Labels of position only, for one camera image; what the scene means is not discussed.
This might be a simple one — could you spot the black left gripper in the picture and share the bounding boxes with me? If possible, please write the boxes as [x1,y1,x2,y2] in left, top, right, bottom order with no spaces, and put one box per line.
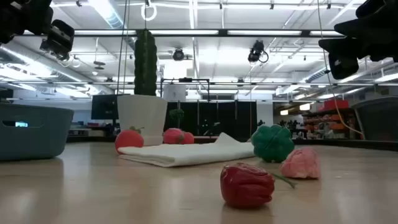
[0,0,53,44]

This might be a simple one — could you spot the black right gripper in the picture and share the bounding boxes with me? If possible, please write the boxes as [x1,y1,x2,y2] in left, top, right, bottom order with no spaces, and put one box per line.
[318,0,398,63]

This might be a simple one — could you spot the green toy bell pepper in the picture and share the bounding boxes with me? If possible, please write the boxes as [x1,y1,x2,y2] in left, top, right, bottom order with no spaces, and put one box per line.
[251,124,295,164]

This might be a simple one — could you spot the small pink toy fruit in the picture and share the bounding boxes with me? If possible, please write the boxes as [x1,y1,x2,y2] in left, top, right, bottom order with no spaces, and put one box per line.
[279,147,321,180]

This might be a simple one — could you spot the large red toy strawberry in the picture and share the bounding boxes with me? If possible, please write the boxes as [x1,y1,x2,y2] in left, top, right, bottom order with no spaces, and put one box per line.
[114,126,146,156]

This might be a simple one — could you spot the small red toy pepper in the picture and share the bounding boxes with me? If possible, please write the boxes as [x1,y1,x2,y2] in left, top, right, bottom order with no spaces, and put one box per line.
[220,162,297,209]

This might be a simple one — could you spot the small red toy strawberry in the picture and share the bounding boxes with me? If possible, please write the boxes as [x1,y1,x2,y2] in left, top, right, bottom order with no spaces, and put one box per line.
[182,131,195,145]

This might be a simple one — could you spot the large red toy fruit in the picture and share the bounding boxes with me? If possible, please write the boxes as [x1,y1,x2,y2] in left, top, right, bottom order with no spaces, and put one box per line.
[162,128,185,145]

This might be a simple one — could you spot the black ceiling fixture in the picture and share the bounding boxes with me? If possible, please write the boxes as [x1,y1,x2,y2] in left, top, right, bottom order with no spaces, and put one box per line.
[39,39,71,62]

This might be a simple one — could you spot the shelf with red bins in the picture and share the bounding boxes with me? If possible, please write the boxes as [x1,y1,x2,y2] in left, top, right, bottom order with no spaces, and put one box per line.
[303,99,354,140]

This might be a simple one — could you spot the dark grey bin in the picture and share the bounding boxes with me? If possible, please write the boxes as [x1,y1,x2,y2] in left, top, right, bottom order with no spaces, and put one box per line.
[351,96,398,141]

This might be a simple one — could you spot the black computer monitor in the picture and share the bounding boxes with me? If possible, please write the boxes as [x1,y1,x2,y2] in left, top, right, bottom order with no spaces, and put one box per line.
[91,94,119,121]

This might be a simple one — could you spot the blue-grey plastic container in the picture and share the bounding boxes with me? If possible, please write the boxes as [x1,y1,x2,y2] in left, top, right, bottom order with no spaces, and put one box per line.
[0,102,75,162]

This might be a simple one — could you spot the green cactus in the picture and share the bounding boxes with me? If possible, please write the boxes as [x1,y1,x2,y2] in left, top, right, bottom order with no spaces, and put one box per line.
[134,29,158,96]

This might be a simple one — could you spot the black partition panels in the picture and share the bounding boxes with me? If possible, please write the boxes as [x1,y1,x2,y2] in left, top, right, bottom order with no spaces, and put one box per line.
[164,100,258,140]

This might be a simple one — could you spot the white plant pot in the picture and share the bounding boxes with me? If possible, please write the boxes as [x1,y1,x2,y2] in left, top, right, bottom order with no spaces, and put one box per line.
[116,94,168,146]

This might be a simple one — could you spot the small green plant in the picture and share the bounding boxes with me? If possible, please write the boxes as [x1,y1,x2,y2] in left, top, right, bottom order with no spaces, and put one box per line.
[169,108,185,128]

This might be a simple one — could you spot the white folded cloth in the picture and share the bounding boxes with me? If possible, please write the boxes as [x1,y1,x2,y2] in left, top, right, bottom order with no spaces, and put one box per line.
[117,132,256,168]

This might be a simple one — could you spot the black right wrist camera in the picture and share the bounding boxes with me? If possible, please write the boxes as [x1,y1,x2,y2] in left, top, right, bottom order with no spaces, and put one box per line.
[328,52,359,80]

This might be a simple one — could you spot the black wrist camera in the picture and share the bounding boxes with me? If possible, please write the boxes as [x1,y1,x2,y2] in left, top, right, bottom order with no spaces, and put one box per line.
[328,52,359,80]
[46,19,75,54]

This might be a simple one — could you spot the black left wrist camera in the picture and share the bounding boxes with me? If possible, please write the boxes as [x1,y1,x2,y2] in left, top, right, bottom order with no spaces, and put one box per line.
[46,19,75,54]

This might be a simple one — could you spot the orange hanging cable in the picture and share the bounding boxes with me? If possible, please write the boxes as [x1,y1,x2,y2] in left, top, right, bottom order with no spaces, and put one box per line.
[316,0,364,136]

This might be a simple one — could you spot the thin hanging black cable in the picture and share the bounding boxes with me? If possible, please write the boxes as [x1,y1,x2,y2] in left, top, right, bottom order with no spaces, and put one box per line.
[116,0,129,94]

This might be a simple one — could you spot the white hanging ring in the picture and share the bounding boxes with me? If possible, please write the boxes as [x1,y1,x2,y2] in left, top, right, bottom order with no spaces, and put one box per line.
[141,1,158,22]

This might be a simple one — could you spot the round black overhead camera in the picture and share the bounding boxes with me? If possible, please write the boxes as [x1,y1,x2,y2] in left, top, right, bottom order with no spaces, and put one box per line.
[172,48,185,62]

